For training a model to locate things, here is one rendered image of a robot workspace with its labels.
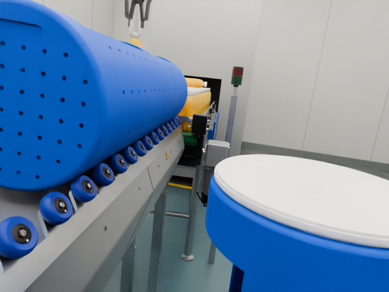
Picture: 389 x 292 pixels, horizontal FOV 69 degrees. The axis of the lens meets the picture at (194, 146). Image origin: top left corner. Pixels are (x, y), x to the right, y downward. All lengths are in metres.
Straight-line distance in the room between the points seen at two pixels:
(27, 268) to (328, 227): 0.32
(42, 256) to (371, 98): 5.55
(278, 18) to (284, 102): 1.44
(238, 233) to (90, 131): 0.25
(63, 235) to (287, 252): 0.29
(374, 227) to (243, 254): 0.13
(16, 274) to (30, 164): 0.18
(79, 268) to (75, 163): 0.15
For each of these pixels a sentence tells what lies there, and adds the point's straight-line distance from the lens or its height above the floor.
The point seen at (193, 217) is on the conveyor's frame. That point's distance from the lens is 1.87.
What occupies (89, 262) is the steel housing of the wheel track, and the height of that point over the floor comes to 0.86.
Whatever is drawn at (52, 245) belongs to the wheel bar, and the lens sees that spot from 0.42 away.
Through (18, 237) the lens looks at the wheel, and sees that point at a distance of 0.37.
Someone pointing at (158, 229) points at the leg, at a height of 0.45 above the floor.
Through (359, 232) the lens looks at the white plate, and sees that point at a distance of 0.30.
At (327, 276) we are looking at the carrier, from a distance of 0.30.
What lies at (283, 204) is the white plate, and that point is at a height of 1.04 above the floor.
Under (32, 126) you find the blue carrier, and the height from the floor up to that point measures 1.06.
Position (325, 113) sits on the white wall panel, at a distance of 5.54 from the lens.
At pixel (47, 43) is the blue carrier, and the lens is 0.46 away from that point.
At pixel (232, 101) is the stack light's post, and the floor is 1.06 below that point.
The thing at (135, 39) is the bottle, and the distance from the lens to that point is 1.49.
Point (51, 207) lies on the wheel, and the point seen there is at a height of 0.97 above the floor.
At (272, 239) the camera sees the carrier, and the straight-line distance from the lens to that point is 0.30.
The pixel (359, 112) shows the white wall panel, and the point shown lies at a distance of 5.67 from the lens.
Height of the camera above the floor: 1.15
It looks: 13 degrees down
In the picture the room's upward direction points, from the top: 7 degrees clockwise
